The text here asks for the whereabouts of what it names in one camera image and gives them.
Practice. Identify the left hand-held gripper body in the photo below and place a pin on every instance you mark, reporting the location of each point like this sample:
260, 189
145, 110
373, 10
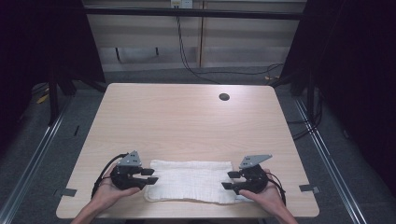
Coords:
124, 179

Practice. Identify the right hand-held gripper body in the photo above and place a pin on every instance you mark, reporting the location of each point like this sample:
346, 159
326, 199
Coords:
255, 182

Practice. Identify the white towel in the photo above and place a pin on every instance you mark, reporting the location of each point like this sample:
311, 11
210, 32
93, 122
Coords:
190, 182

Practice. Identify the person's right hand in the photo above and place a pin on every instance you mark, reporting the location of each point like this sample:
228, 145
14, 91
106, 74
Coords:
271, 197

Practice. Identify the person's left hand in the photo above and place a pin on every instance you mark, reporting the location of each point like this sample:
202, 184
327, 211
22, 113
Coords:
109, 196

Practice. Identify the grey tape strip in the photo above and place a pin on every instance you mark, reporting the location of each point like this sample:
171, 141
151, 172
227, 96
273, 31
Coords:
67, 192
309, 188

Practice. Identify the small black floor strip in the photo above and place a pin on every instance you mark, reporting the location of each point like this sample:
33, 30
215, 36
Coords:
76, 130

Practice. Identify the black table grommet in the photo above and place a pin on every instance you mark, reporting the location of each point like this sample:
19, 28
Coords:
224, 96

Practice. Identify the black metal stand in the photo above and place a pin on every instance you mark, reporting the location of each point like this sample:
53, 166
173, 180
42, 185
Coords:
53, 102

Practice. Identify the small yellow object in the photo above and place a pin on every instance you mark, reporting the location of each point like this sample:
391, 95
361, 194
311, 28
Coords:
42, 99

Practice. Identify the black curtain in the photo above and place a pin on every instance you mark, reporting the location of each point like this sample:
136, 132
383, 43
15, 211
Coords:
40, 46
358, 77

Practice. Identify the black horizontal metal bar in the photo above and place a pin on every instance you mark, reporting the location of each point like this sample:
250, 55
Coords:
193, 13

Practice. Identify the metal floor rail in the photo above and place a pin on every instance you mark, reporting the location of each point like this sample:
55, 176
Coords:
327, 155
34, 155

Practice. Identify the white wall socket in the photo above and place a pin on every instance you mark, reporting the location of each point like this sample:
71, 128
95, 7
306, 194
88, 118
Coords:
181, 3

